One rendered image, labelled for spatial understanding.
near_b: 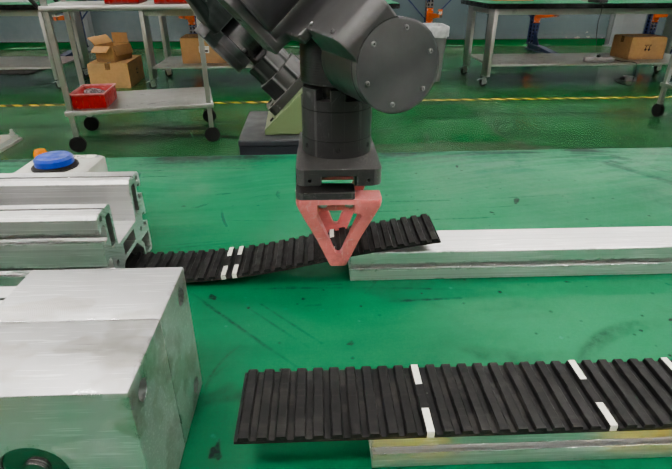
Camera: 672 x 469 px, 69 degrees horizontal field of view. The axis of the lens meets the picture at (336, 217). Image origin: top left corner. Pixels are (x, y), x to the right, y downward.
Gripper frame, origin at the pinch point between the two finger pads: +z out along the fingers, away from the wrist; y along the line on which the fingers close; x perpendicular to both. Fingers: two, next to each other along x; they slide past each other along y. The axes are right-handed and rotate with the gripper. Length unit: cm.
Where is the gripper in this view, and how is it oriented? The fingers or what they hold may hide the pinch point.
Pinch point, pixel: (336, 242)
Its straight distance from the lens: 45.3
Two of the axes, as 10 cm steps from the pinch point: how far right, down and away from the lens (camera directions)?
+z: 0.0, 9.0, 4.4
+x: 10.0, -0.2, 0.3
